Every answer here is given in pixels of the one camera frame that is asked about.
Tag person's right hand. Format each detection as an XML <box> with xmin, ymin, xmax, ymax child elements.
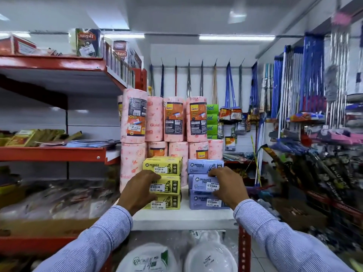
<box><xmin>208</xmin><ymin>166</ymin><xmax>250</xmax><ymax>210</ymax></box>

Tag person's left hand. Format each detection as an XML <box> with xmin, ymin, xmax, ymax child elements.
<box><xmin>117</xmin><ymin>170</ymin><xmax>161</xmax><ymax>216</ymax></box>

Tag blue garbage bag packet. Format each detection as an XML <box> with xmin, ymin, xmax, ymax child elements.
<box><xmin>188</xmin><ymin>174</ymin><xmax>220</xmax><ymax>193</ymax></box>
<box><xmin>188</xmin><ymin>159</ymin><xmax>224</xmax><ymax>175</ymax></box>
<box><xmin>189</xmin><ymin>190</ymin><xmax>230</xmax><ymax>210</ymax></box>

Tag yellow garbage bag packet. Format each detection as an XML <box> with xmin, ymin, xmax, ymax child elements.
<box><xmin>149</xmin><ymin>175</ymin><xmax>181</xmax><ymax>195</ymax></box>
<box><xmin>143</xmin><ymin>156</ymin><xmax>183</xmax><ymax>176</ymax></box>
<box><xmin>143</xmin><ymin>194</ymin><xmax>182</xmax><ymax>210</ymax></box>

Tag person's left forearm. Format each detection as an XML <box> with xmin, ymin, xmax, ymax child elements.
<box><xmin>34</xmin><ymin>205</ymin><xmax>134</xmax><ymax>272</ymax></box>

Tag person's right forearm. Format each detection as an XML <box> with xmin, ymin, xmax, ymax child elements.
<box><xmin>233</xmin><ymin>199</ymin><xmax>355</xmax><ymax>272</ymax></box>

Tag stack of pink wipe rolls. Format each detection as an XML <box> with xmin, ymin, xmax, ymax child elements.
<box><xmin>117</xmin><ymin>88</ymin><xmax>224</xmax><ymax>193</ymax></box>

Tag pile of flat blue packets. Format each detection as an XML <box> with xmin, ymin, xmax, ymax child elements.
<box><xmin>66</xmin><ymin>139</ymin><xmax>121</xmax><ymax>149</ymax></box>

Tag row of hanging brooms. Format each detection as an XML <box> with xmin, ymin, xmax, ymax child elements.
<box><xmin>149</xmin><ymin>58</ymin><xmax>259</xmax><ymax>136</ymax></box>

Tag white disposable plates pack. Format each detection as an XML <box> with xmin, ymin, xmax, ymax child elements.
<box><xmin>184</xmin><ymin>230</ymin><xmax>239</xmax><ymax>272</ymax></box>
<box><xmin>116</xmin><ymin>242</ymin><xmax>178</xmax><ymax>272</ymax></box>

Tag pile of clear wrapped packets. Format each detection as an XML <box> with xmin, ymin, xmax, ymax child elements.
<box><xmin>0</xmin><ymin>179</ymin><xmax>121</xmax><ymax>222</ymax></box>

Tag pile of dark packaged brooms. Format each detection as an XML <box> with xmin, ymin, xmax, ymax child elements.
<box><xmin>262</xmin><ymin>144</ymin><xmax>363</xmax><ymax>216</ymax></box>

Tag row of small boxes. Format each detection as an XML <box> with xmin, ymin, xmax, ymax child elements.
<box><xmin>103</xmin><ymin>37</ymin><xmax>143</xmax><ymax>89</ymax></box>

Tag pile of pink brushes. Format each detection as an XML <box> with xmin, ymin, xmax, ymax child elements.
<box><xmin>309</xmin><ymin>128</ymin><xmax>363</xmax><ymax>145</ymax></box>

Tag pile of yellow green packets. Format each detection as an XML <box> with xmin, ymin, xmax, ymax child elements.
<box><xmin>0</xmin><ymin>129</ymin><xmax>83</xmax><ymax>148</ymax></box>

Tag long ceiling tube light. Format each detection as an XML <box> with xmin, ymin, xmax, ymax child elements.
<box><xmin>199</xmin><ymin>35</ymin><xmax>276</xmax><ymax>42</ymax></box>

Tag short ceiling tube light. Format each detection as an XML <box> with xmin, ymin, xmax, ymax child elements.
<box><xmin>103</xmin><ymin>32</ymin><xmax>146</xmax><ymax>39</ymax></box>

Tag red metal shelf rack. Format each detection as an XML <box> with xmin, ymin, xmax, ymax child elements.
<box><xmin>0</xmin><ymin>55</ymin><xmax>148</xmax><ymax>272</ymax></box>

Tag green and white packet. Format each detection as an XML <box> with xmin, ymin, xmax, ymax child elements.
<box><xmin>69</xmin><ymin>28</ymin><xmax>103</xmax><ymax>58</ymax></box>

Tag red cardboard box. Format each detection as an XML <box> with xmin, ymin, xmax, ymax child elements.
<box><xmin>0</xmin><ymin>35</ymin><xmax>38</xmax><ymax>56</ymax></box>

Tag red shelf upright post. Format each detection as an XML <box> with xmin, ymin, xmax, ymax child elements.
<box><xmin>238</xmin><ymin>225</ymin><xmax>252</xmax><ymax>272</ymax></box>

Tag row of blue handled mops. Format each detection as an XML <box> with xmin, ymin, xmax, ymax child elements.
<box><xmin>269</xmin><ymin>33</ymin><xmax>327</xmax><ymax>139</ymax></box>

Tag row of silver handled mops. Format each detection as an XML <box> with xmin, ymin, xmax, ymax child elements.
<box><xmin>325</xmin><ymin>25</ymin><xmax>353</xmax><ymax>129</ymax></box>

